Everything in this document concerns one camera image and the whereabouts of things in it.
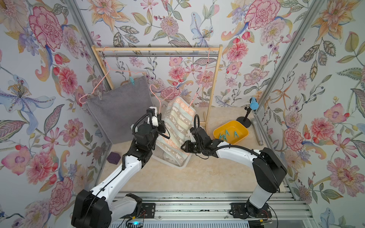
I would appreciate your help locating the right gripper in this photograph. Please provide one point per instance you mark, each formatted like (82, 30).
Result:
(187, 147)

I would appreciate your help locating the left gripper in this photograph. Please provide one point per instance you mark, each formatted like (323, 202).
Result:
(160, 124)

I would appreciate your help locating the pastel striped bunny towel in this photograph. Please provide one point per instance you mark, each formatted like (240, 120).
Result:
(178, 118)

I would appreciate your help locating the grey terry towel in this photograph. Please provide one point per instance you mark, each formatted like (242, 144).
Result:
(119, 109)

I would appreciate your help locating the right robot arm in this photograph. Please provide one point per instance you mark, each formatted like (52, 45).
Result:
(268, 169)

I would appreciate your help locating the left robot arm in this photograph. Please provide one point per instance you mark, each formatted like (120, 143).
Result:
(98, 207)

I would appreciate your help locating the white perforated plastic basket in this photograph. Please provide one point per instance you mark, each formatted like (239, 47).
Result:
(163, 157)

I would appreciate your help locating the yellow plastic bin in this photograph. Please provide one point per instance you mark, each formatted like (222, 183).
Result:
(231, 127)

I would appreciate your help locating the purple cube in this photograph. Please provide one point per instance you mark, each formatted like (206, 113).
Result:
(114, 158)

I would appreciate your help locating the silver metal cylinder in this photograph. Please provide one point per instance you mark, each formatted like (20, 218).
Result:
(257, 132)

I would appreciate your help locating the black stand blue knob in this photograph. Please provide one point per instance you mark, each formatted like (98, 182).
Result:
(253, 106)

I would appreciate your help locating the wooden clothes rack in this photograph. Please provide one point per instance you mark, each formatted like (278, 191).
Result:
(170, 71)

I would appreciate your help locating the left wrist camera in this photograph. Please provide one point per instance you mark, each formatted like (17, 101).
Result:
(152, 118)

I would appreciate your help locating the metal linear rail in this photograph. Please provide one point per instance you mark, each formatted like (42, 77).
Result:
(286, 211)

